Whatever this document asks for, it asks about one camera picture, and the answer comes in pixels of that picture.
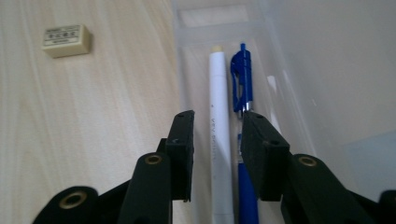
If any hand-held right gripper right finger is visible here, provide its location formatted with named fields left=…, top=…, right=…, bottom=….
left=240, top=110, right=292, bottom=203

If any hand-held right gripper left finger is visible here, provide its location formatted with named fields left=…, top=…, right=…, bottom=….
left=164, top=109, right=196, bottom=203

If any white pen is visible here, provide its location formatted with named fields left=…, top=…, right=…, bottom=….
left=207, top=45, right=235, bottom=224

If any blue ballpoint pen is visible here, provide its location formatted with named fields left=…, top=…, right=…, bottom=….
left=230, top=42, right=261, bottom=224

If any translucent plastic storage box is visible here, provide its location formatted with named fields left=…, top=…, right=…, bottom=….
left=171, top=0, right=396, bottom=224

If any cream eraser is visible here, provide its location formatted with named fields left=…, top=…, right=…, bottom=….
left=41, top=23, right=93, bottom=60

